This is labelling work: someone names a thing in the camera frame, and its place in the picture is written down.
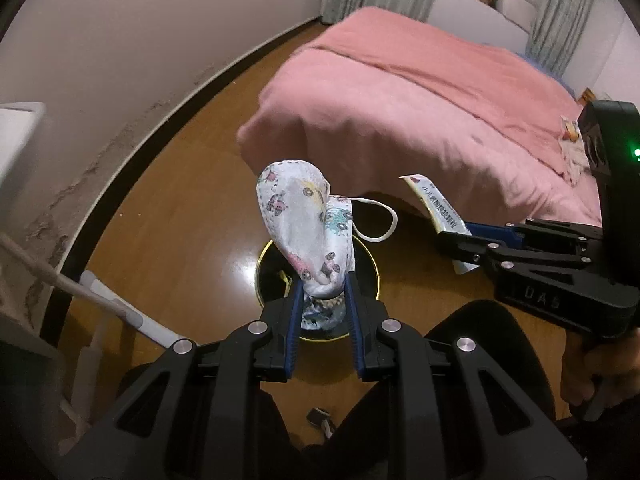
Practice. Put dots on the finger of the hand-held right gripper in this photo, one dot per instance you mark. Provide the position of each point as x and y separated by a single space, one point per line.
545 232
530 259

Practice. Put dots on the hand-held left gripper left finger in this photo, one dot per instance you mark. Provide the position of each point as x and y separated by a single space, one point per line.
295 330

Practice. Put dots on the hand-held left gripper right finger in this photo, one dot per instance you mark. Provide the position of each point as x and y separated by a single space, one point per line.
354 330

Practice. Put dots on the black gold-rimmed trash bin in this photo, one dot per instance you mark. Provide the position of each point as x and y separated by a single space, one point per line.
367 280

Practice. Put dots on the white paper sachet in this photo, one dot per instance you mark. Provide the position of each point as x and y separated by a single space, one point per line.
435 205

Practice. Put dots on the printed face mask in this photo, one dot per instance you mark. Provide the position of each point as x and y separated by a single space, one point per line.
295 220

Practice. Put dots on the person's right hand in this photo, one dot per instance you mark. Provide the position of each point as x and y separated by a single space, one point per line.
575 375

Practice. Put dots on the small packets on bed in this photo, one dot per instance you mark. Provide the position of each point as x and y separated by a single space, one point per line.
572 152

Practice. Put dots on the small black floor item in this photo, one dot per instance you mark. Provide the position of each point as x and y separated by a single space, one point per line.
320 419

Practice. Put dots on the blue cloth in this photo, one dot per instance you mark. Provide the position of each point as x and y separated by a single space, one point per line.
550 72

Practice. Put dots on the pink bed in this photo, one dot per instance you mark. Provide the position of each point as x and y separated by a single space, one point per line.
400 105

